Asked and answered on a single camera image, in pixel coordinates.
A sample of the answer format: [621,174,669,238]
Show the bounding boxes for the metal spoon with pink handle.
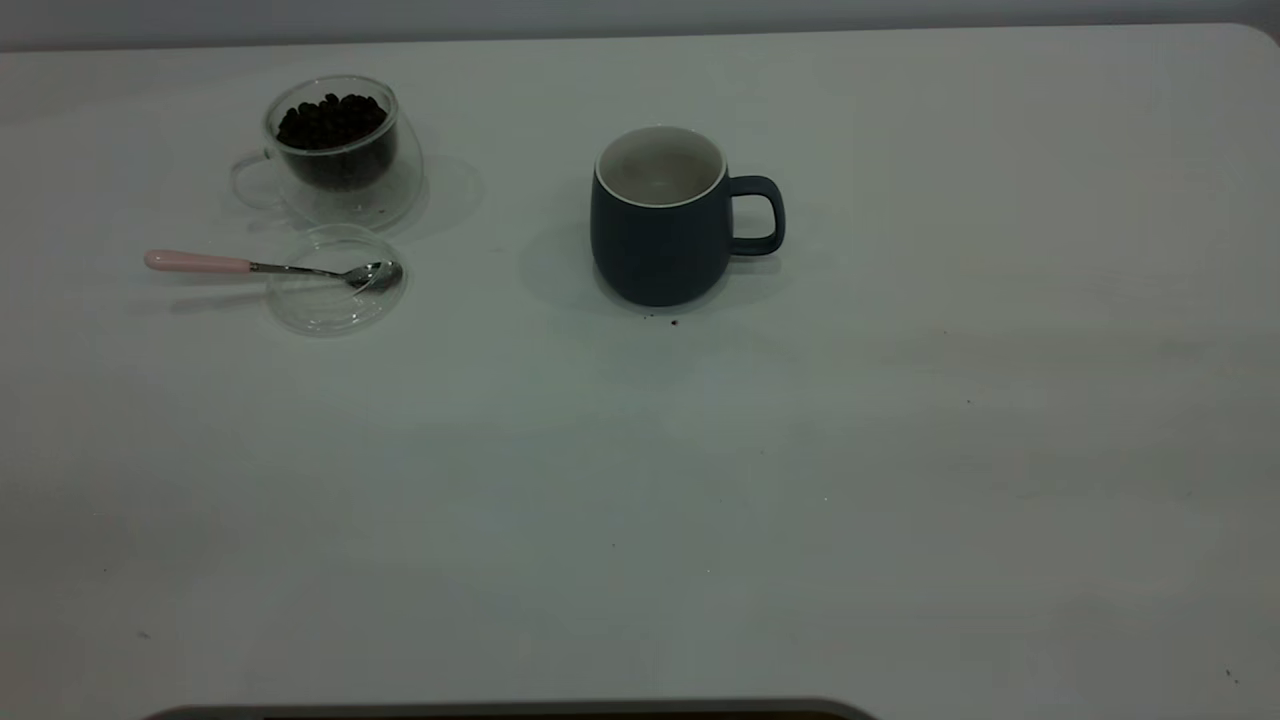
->
[144,250,404,294]

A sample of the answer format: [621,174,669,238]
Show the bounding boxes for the coffee beans in glass cup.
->
[276,93,397,192]

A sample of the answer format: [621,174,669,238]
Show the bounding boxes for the dark blue-grey ceramic mug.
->
[589,125,787,308]

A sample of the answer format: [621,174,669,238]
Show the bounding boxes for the round clear glass lid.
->
[266,224,408,336]

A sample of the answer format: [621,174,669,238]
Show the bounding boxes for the double-walled glass cup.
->
[230,74,426,231]

